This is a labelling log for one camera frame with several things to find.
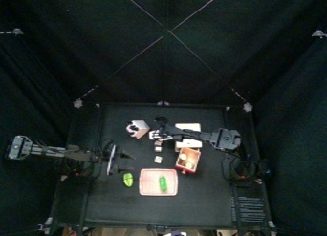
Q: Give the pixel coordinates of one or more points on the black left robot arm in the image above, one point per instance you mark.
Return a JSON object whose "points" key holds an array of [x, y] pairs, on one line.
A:
{"points": [[43, 149]]}

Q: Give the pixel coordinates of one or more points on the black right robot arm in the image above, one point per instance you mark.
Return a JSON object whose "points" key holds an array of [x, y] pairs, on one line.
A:
{"points": [[223, 139]]}

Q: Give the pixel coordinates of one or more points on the white sushi piece green-red print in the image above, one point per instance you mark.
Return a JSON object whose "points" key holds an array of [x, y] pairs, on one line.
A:
{"points": [[158, 159]]}

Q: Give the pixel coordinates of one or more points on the round beige toy piece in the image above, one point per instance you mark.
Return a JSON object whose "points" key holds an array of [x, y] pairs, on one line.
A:
{"points": [[190, 165], [183, 156]]}

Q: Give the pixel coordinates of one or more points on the green toy leaf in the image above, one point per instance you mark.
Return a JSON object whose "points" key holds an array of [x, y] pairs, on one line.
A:
{"points": [[127, 180]]}

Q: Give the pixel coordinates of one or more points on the white rectangular box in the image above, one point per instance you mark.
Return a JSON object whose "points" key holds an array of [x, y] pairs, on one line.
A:
{"points": [[140, 129]]}

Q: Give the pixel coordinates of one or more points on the pink square tray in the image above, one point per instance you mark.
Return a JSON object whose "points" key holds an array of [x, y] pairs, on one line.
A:
{"points": [[148, 182]]}

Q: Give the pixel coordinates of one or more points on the open wooden box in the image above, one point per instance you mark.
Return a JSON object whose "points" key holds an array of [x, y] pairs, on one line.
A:
{"points": [[187, 160]]}

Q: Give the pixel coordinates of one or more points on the green toy cucumber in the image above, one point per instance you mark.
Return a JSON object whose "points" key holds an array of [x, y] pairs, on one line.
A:
{"points": [[163, 183]]}

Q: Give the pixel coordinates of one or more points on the white text label sticker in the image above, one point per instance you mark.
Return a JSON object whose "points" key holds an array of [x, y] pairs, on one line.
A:
{"points": [[251, 209]]}

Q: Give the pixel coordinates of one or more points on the grey frame corner bracket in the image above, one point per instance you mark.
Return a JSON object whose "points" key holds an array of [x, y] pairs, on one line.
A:
{"points": [[15, 32], [76, 103], [318, 33], [247, 107]]}

